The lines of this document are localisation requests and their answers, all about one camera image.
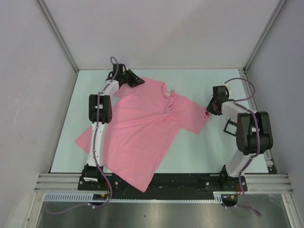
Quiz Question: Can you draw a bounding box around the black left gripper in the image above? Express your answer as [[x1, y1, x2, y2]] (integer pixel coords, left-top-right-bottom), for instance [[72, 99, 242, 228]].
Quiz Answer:
[[120, 69, 144, 87]]

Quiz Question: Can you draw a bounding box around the pink t-shirt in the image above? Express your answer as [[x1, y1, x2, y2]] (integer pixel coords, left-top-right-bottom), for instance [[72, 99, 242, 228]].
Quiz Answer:
[[75, 76, 209, 192]]

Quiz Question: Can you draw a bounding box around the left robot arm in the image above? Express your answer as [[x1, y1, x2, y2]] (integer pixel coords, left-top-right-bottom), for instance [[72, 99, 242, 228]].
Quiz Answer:
[[80, 63, 145, 190]]

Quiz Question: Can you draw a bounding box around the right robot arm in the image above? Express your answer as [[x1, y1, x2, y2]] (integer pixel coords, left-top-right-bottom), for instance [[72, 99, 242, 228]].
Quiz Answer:
[[205, 85, 273, 191]]

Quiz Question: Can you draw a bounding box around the black open display box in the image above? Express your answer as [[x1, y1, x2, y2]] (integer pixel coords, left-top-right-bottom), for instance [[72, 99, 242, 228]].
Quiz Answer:
[[223, 118, 237, 137]]

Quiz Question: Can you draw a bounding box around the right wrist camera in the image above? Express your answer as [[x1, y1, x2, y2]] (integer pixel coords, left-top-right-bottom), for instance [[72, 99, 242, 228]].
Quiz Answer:
[[223, 83, 232, 95]]

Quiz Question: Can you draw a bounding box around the aluminium right rail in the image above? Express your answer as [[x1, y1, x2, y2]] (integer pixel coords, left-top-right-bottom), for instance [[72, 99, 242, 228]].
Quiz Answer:
[[238, 68, 278, 174]]

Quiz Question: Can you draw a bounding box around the aluminium rail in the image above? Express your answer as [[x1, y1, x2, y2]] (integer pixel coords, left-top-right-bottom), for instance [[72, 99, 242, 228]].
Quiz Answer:
[[35, 173, 294, 194], [238, 68, 278, 174]]

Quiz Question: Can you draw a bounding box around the grey cable duct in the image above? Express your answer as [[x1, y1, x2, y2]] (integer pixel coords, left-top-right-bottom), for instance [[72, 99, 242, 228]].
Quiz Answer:
[[43, 192, 237, 203]]

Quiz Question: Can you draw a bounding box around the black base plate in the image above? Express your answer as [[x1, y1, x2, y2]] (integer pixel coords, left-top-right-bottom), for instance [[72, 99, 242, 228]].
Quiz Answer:
[[77, 172, 247, 192]]

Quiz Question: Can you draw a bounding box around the aluminium front rail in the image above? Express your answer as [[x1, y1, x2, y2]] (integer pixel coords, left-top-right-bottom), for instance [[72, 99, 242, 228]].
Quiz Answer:
[[35, 173, 294, 194]]

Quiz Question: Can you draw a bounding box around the aluminium left corner post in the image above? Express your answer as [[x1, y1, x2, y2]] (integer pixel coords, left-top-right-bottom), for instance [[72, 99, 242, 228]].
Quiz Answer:
[[35, 0, 79, 74]]

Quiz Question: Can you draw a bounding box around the aluminium corner post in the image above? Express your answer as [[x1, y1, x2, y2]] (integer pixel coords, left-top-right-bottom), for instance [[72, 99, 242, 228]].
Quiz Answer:
[[35, 0, 79, 74], [243, 0, 288, 72]]

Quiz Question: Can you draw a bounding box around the aluminium right corner post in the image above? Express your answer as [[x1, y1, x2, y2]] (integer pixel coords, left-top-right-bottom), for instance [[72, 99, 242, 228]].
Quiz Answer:
[[243, 0, 288, 72]]

